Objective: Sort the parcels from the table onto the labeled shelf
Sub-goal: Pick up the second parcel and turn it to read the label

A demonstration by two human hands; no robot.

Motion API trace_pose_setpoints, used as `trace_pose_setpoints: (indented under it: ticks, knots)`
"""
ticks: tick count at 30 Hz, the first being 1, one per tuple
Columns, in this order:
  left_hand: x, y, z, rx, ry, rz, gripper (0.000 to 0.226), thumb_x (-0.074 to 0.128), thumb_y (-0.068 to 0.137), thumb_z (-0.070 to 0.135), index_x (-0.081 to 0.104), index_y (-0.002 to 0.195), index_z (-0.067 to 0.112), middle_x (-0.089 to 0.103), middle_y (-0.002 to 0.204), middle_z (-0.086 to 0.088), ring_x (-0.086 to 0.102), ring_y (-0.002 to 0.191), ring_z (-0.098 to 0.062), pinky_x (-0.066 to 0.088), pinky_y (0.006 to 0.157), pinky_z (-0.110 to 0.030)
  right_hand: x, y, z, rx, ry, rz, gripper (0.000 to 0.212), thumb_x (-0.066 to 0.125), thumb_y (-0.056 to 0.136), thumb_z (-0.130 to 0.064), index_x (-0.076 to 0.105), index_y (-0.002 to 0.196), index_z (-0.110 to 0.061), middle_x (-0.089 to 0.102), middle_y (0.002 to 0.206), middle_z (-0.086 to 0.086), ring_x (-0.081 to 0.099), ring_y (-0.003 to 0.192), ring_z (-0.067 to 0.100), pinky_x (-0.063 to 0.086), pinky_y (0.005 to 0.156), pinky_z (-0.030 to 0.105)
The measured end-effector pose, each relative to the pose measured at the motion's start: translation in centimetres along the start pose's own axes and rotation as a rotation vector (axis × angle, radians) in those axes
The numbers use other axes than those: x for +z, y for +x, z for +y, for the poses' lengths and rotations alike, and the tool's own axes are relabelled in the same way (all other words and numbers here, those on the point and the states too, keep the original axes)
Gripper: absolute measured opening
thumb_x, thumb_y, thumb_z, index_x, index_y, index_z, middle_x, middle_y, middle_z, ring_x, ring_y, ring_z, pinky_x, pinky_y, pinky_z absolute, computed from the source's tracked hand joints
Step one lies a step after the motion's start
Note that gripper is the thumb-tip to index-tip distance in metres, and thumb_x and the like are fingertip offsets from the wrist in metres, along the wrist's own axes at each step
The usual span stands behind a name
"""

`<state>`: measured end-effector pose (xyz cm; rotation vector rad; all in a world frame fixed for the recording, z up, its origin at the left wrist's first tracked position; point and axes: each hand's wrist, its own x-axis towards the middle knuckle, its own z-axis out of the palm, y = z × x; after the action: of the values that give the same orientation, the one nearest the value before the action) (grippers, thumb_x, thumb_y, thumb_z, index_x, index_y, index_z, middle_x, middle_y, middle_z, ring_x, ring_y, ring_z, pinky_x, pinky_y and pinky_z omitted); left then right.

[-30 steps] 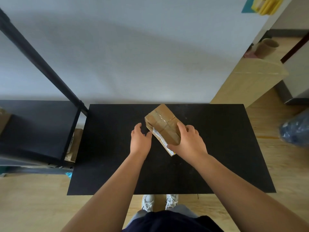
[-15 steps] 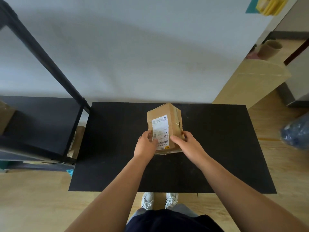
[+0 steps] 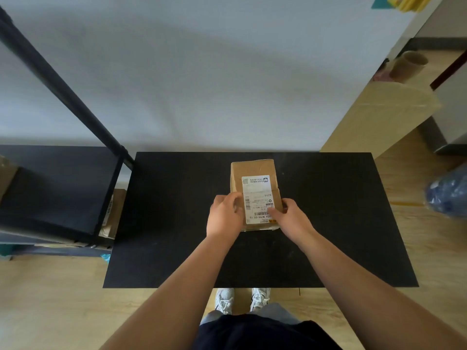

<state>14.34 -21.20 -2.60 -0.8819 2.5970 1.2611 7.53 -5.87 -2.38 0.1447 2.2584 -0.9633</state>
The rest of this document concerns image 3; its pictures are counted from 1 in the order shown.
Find person's left hand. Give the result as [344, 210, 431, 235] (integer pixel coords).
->
[206, 192, 245, 241]

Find person's right hand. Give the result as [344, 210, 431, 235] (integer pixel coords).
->
[268, 198, 316, 248]

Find cardboard parcel with white label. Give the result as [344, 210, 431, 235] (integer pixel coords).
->
[230, 159, 284, 232]

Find person's left forearm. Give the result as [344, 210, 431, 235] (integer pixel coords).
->
[99, 231, 238, 350]

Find person's right forearm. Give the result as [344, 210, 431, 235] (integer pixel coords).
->
[296, 229, 467, 350]

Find person's right white sneaker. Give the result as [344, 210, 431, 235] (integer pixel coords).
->
[250, 287, 271, 312]

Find person's white sneaker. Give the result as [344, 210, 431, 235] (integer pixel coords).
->
[215, 288, 235, 315]
[250, 287, 271, 312]

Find person's grey trousers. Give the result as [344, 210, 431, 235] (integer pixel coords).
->
[199, 302, 300, 326]

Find person's left white sneaker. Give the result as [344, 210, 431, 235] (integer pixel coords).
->
[215, 288, 235, 315]

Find person's dark shirt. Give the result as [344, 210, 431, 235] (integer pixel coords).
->
[191, 313, 343, 350]

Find cardboard box with label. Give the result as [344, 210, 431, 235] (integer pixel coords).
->
[99, 189, 127, 240]

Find light wooden board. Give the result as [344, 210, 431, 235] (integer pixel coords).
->
[320, 81, 443, 159]

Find blue plastic bag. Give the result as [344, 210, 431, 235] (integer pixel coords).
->
[424, 163, 467, 219]

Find black metal shelf rack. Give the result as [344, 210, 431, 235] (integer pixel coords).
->
[0, 5, 135, 252]

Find brown cardboard tube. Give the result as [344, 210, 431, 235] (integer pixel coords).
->
[388, 50, 430, 84]

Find plain brown cardboard box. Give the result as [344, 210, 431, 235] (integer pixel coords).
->
[0, 155, 19, 201]

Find yellow foam piece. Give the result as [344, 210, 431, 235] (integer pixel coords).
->
[387, 0, 435, 13]

